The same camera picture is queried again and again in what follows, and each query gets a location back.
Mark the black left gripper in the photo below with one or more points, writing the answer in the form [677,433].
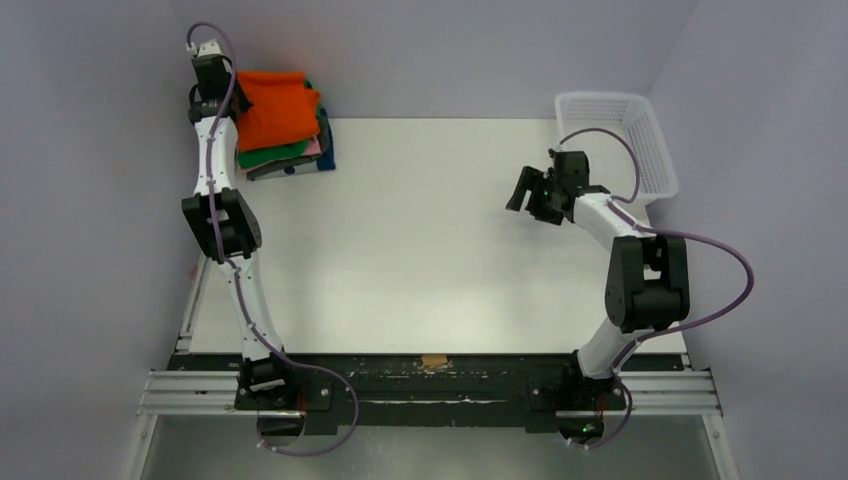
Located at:
[208,76]

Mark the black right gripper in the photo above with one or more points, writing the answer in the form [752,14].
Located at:
[539,192]

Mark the orange t-shirt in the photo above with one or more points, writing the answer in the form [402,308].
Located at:
[275,109]

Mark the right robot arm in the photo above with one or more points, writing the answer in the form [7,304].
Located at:
[647,282]

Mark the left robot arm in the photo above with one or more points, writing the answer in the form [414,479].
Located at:
[229,234]

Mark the folded green t-shirt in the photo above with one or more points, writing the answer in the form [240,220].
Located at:
[272,156]

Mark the folded pink t-shirt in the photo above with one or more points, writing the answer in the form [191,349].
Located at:
[295,153]

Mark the folded grey t-shirt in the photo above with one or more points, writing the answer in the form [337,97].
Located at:
[282,169]

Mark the white plastic basket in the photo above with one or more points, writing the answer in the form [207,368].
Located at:
[623,140]

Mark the folded blue t-shirt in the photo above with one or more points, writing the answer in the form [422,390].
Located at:
[324,162]

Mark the brown tape piece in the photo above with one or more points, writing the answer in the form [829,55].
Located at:
[435,362]

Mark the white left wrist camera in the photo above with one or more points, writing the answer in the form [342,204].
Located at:
[204,49]

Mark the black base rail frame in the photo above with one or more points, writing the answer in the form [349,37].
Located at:
[485,391]

